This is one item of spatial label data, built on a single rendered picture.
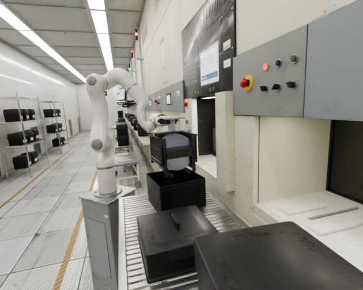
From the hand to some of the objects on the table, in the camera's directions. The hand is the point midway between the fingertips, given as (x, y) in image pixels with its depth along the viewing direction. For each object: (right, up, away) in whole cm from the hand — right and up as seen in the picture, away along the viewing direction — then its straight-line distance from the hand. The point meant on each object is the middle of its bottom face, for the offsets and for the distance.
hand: (171, 121), depth 123 cm
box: (+26, -63, -75) cm, 101 cm away
